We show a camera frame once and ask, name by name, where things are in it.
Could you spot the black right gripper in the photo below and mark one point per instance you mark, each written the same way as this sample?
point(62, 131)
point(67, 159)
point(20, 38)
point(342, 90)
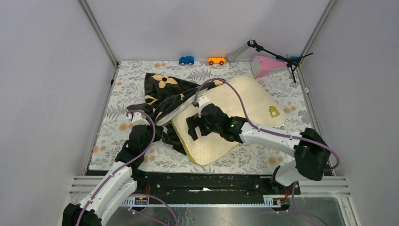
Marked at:
point(195, 121)

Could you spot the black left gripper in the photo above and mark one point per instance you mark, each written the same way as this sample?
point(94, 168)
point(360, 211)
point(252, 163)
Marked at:
point(150, 127)

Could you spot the black floral plush pillowcase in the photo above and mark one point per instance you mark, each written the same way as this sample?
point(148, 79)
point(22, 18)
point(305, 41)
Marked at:
point(165, 97)

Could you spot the white quilted pillow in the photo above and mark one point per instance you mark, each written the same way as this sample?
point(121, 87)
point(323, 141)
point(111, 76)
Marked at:
point(243, 94)

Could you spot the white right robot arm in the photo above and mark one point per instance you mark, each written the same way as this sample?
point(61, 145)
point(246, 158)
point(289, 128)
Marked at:
point(308, 149)

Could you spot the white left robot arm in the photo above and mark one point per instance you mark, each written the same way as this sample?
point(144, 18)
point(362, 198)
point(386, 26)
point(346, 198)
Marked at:
point(99, 205)

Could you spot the yellow patch on pillow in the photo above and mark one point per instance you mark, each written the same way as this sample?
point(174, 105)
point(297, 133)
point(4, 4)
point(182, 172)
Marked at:
point(273, 111)

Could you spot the floral patterned table mat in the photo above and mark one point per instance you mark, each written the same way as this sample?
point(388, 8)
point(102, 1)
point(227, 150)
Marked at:
point(128, 89)

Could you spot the blue toy car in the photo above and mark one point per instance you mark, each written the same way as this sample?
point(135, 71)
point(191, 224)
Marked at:
point(186, 60)

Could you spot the orange toy car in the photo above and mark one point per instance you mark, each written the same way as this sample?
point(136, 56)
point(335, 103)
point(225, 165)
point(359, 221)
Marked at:
point(216, 60)

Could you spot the grey metal cylinder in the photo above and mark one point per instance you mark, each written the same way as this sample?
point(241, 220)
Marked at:
point(234, 54)

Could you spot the pink and white iron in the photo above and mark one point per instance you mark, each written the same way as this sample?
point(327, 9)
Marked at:
point(261, 66)

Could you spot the black tripod stand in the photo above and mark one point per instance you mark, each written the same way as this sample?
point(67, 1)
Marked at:
point(291, 63)

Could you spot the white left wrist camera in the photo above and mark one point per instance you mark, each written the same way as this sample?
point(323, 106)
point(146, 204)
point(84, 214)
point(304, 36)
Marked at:
point(137, 118)

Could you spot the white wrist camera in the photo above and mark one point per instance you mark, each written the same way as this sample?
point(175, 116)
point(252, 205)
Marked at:
point(137, 118)
point(201, 102)

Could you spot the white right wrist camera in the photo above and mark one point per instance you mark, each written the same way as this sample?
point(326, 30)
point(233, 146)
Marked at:
point(201, 102)

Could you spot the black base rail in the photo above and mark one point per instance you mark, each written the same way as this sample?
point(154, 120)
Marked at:
point(211, 189)

